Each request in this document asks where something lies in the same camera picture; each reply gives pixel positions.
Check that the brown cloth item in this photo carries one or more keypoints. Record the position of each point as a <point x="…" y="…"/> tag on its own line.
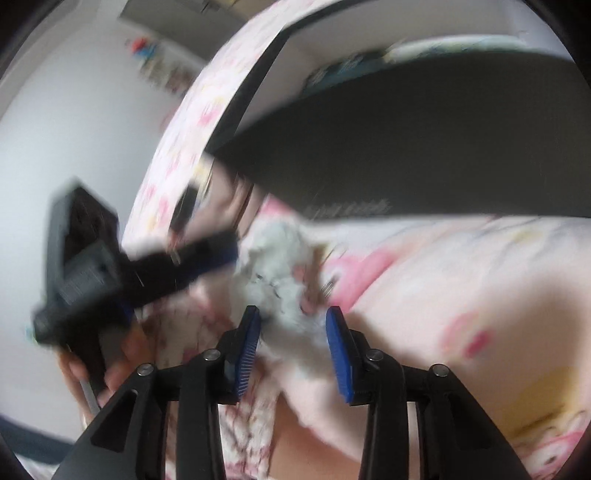
<point x="231" y="202"/>

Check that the person left hand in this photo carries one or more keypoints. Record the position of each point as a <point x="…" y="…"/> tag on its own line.
<point x="135" y="349"/>

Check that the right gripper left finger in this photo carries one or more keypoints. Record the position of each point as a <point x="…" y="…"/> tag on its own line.
<point x="126" y="439"/>

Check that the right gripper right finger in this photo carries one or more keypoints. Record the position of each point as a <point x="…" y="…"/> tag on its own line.
<point x="457" y="438"/>

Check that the small black card packet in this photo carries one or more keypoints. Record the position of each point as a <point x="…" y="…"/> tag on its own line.
<point x="184" y="209"/>

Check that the white fluffy plush toy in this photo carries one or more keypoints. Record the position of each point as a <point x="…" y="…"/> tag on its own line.
<point x="277" y="274"/>

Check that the black cardboard box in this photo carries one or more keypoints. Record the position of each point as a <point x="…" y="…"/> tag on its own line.
<point x="483" y="108"/>

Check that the pink cartoon print blanket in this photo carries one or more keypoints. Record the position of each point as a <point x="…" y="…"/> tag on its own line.
<point x="504" y="302"/>

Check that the black rainbow product box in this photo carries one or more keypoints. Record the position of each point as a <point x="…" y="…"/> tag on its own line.
<point x="345" y="69"/>

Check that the white shelf rack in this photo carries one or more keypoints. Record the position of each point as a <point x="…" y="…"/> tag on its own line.
<point x="172" y="77"/>

